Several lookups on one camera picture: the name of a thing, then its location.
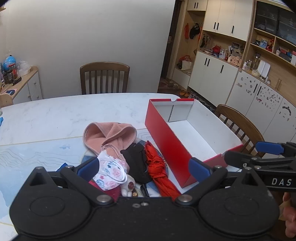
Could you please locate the white cabinet with black handles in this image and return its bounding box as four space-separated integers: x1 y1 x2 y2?
188 50 239 100

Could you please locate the white shoe bench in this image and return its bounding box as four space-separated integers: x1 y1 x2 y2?
171 67 191 88

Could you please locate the low wooden side cabinet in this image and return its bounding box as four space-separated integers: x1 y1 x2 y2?
0 66 43 108

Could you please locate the sticker-covered white cabinet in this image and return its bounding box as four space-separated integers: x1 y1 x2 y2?
225 70 296 151

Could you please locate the pink strawberry plush toy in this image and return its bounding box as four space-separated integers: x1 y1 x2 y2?
89 180 121 202

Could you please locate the brown wooden chair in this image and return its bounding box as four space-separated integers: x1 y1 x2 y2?
215 104 265 158
80 62 130 95

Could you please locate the wooden open shelf unit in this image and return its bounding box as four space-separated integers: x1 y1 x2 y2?
240 0 296 98

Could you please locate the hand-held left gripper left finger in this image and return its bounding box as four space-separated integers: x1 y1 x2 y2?
28 158 116 207

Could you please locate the blue globe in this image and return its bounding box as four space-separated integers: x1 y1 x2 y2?
4 55 18 71

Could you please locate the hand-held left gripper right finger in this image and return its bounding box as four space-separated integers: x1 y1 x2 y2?
174 158 266 207

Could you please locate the small white plush toy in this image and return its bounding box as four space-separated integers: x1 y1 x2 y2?
121 175 137 197

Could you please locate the black cloth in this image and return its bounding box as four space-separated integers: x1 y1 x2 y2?
120 142 153 183

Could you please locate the white upper wall cabinet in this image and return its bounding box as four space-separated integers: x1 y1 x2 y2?
187 0 254 42

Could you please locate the patterned white face mask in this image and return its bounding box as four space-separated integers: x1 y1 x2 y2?
93 150 128 191

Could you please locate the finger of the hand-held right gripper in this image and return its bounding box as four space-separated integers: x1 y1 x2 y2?
255 141 296 157
224 150 296 169

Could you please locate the dark door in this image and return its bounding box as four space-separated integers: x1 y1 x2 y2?
162 0 186 80

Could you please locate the black cap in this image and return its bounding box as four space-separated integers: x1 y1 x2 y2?
189 23 200 39

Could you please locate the red cardboard box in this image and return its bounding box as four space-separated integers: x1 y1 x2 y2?
145 98 244 189

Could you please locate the person's right hand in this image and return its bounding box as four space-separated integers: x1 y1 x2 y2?
282 192 296 237

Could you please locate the pink fleece hat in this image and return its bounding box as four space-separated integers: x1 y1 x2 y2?
83 122 137 160

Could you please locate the red folding umbrella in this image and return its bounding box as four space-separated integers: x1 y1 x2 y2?
144 141 182 201

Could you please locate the clear plastic bag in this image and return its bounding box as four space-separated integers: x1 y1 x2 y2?
17 61 31 76

